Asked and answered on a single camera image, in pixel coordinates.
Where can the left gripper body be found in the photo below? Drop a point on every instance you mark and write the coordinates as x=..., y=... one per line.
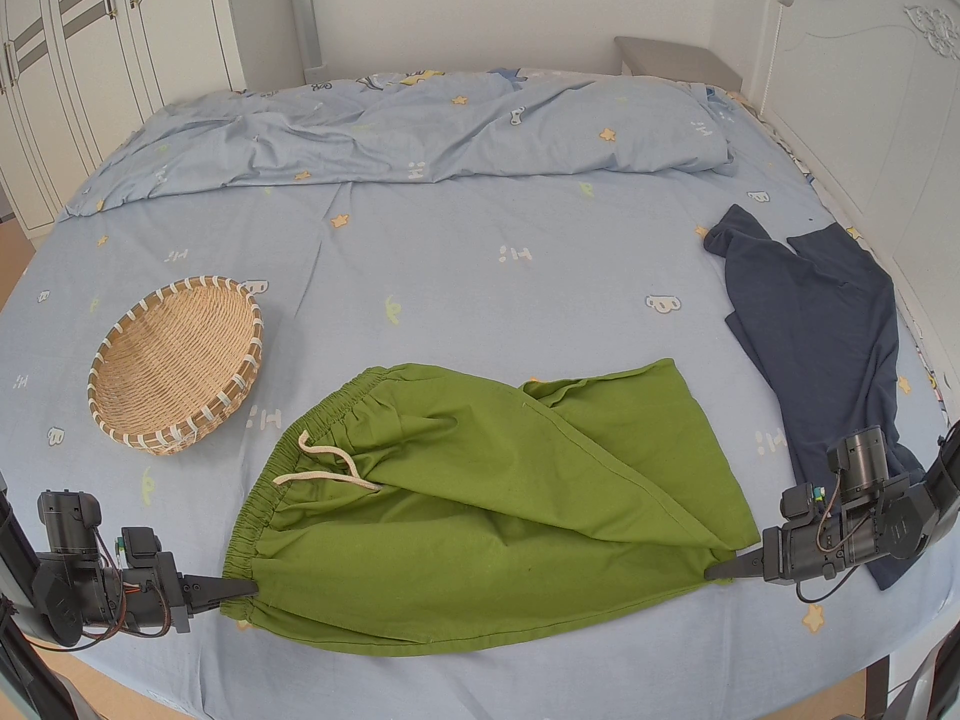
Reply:
x=146, y=597

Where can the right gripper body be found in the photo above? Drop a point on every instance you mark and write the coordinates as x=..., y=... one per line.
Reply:
x=806, y=548

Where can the green shorts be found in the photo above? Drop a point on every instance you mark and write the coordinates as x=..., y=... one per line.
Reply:
x=480, y=522

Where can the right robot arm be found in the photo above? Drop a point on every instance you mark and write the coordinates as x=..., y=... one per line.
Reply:
x=904, y=518

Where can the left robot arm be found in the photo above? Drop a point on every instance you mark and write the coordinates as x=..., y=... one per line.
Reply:
x=67, y=589

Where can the dark blue garment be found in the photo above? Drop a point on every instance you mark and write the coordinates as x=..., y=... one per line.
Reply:
x=817, y=327

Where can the round woven basket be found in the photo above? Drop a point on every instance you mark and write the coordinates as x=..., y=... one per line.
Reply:
x=176, y=364

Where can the bed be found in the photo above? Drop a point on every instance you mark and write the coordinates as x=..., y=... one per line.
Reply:
x=480, y=289

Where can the grey bedside table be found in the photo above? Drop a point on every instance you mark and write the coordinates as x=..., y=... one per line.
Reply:
x=675, y=61

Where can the white wardrobe with grey stripes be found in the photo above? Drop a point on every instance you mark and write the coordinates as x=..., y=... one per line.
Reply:
x=90, y=64

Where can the pale blue quilt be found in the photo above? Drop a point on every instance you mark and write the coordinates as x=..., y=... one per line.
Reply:
x=420, y=132

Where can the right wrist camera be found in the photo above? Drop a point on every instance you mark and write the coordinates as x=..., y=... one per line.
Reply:
x=797, y=501

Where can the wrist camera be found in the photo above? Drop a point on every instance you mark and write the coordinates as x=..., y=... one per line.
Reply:
x=140, y=546
x=797, y=501

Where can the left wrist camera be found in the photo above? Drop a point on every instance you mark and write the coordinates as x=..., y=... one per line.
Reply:
x=140, y=546

